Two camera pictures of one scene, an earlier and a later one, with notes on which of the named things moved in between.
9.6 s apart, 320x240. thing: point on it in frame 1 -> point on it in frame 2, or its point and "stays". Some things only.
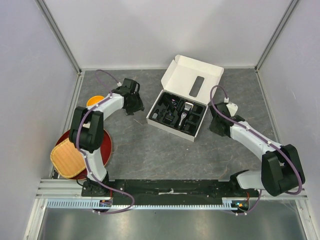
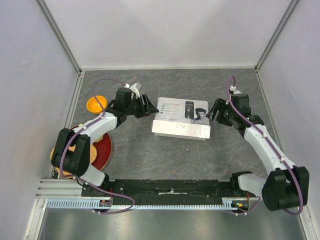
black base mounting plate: (170, 191) stays
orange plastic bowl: (94, 99) stays
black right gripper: (212, 127) -> (219, 105)
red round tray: (105, 150) stays
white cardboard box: (191, 79) -> (181, 118)
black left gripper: (139, 106) -> (147, 109)
